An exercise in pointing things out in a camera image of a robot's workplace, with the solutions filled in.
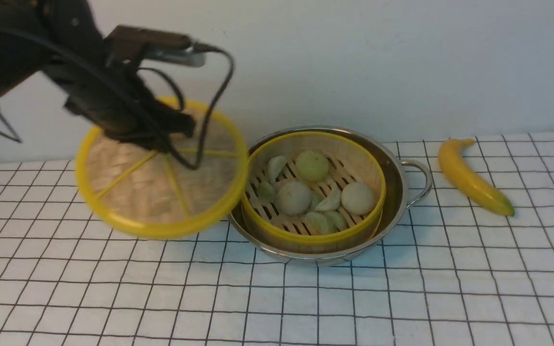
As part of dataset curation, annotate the checkered white tablecloth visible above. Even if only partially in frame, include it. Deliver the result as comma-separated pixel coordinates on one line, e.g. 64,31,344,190
0,132,554,346

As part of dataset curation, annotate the yellow banana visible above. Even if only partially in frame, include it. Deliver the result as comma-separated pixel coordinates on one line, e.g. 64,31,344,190
438,138,516,217

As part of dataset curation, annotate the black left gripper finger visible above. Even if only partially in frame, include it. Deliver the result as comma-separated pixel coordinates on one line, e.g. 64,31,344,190
113,135,171,153

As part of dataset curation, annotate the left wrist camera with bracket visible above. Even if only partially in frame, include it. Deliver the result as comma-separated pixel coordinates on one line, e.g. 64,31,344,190
104,25,206,68

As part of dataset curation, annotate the woven bamboo steamer lid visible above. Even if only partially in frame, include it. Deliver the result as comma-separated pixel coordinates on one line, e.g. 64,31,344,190
76,111,248,239

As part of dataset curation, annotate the pale round bun left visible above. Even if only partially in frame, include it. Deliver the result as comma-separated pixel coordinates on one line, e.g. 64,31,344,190
276,180,312,215

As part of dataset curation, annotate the pale round bun right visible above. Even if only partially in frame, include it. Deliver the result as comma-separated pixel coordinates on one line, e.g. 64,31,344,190
341,182,378,215

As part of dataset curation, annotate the green dumpling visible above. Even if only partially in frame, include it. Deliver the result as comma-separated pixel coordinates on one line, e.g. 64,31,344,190
303,212,334,235
256,180,277,203
324,210,348,232

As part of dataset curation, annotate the white dumpling top left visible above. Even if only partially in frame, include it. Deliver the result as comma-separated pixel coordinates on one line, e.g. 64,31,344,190
266,155,288,184

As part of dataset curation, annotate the bamboo steamer basket yellow rim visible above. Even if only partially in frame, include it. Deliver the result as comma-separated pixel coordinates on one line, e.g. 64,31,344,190
240,131,387,254

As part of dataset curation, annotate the green dumpling bottom right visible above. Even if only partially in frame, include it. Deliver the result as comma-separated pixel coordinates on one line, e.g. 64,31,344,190
324,210,348,232

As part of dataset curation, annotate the white dumpling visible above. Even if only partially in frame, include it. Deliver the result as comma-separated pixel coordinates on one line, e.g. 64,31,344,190
266,155,288,184
314,186,341,212

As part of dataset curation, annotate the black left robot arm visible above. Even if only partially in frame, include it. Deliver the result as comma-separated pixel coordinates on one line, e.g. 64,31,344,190
0,0,196,152

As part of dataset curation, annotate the green dumpling bottom left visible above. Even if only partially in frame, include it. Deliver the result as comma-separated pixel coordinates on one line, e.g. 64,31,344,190
303,212,334,235

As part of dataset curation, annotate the white dumpling centre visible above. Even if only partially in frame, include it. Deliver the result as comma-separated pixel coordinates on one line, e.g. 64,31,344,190
314,186,341,212

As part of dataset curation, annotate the stainless steel two-handled pot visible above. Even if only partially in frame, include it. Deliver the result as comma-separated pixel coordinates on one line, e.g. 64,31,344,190
228,126,433,268

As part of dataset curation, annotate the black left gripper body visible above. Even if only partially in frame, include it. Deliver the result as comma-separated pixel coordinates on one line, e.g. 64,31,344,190
43,55,196,140

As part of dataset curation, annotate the pale round bun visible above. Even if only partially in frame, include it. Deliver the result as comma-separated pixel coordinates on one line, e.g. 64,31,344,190
341,182,378,215
276,180,312,215

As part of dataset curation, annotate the green round bun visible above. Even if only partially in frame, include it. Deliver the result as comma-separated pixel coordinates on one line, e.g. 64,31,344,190
294,150,330,183

